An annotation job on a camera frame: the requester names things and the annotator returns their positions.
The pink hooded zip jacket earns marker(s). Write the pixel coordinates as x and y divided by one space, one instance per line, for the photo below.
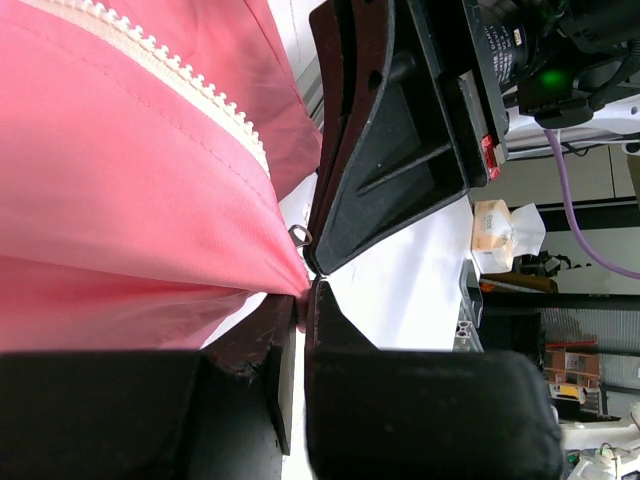
149 150

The orange tissue box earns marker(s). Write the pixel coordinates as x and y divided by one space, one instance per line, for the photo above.
500 235

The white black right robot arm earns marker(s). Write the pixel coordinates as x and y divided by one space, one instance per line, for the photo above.
558 62

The cluttered background shelf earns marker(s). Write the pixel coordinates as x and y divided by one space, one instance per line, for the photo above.
587 347

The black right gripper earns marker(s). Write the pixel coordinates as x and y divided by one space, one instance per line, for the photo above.
413 115

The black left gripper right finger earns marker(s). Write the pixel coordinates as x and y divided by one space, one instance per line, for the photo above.
380 414

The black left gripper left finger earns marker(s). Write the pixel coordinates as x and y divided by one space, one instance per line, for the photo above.
222 412

